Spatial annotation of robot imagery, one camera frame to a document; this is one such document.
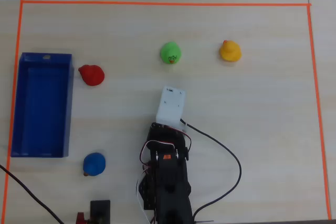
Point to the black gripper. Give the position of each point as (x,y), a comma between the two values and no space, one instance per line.
(157,132)

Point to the blue rubber duck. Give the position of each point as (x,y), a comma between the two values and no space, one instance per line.
(94,163)

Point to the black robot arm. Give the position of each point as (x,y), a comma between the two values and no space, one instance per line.
(170,190)

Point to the green rubber duck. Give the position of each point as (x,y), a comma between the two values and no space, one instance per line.
(170,52)

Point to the red rubber duck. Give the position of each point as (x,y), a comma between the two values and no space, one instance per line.
(92,75)

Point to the yellow rubber duck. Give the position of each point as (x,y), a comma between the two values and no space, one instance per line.
(230,52)

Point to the blue plastic box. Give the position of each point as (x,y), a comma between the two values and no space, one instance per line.
(42,108)

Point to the black clamp block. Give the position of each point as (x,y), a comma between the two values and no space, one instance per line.
(100,212)

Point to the orange tape strip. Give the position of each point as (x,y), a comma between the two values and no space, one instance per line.
(162,3)
(317,108)
(15,77)

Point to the white camera housing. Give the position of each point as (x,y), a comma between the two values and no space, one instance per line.
(170,107)

